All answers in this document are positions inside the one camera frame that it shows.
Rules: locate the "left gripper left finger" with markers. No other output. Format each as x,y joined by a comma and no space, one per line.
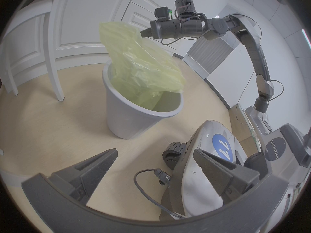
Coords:
94,171

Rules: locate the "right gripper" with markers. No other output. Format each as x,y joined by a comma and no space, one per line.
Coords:
167,29

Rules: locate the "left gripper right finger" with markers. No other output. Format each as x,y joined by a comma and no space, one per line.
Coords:
218,173

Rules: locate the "yellow-green plastic bag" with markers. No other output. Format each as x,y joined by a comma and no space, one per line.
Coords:
136,57

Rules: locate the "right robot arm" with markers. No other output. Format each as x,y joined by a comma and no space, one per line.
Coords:
257,57

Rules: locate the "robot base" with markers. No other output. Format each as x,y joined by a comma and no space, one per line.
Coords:
206,135

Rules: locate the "white trash bin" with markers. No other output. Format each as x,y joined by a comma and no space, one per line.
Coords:
121,120

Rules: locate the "white wardrobe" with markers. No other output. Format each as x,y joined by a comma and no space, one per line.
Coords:
85,20

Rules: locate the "white chair grey cushions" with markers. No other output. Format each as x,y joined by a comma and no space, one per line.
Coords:
57,81

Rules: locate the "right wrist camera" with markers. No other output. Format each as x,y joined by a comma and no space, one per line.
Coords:
162,13

